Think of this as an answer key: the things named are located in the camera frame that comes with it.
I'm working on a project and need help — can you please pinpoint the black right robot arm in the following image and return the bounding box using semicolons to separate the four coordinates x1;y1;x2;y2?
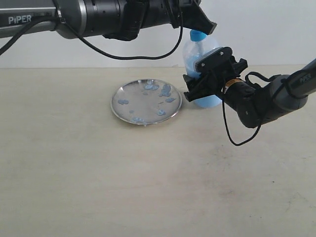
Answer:
183;56;316;128

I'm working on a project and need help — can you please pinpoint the blue soap pump bottle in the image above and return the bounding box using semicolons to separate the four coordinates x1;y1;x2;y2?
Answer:
183;30;221;108

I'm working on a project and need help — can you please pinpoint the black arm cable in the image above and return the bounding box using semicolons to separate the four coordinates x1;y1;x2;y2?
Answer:
0;0;184;60
221;72;272;146

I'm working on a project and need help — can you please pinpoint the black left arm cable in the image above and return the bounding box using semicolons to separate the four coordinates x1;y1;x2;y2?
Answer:
0;0;184;60

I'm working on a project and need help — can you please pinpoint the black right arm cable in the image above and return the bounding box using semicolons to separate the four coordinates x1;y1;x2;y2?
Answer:
221;72;272;146

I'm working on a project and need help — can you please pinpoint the round steel plate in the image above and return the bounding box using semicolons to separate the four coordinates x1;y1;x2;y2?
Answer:
111;79;183;126

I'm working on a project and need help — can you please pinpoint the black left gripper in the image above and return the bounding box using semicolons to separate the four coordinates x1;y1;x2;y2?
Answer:
162;0;217;35

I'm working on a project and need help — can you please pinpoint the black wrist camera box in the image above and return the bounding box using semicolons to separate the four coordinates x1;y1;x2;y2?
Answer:
194;46;233;73

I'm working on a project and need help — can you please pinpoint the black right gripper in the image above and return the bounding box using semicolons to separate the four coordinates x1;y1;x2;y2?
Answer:
183;56;248;102

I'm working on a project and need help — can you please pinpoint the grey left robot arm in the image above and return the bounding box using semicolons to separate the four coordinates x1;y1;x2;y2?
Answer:
0;0;217;41

